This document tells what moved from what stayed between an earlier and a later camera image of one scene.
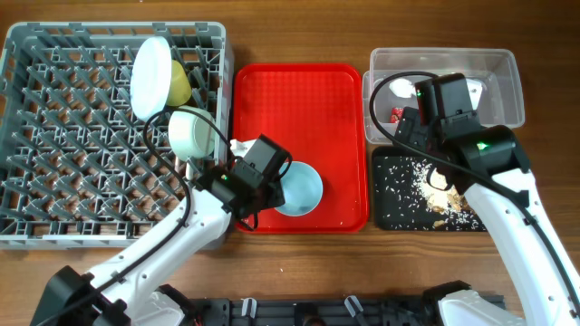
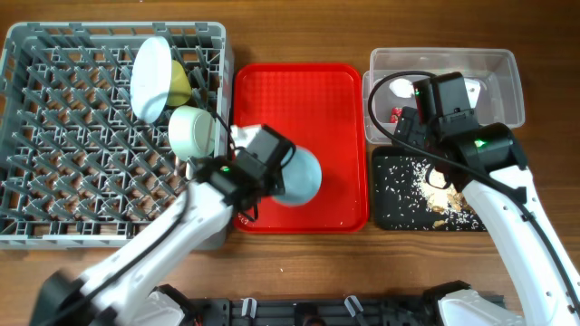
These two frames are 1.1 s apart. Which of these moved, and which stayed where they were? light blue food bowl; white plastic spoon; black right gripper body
Moved: light blue food bowl
Stayed: black right gripper body; white plastic spoon
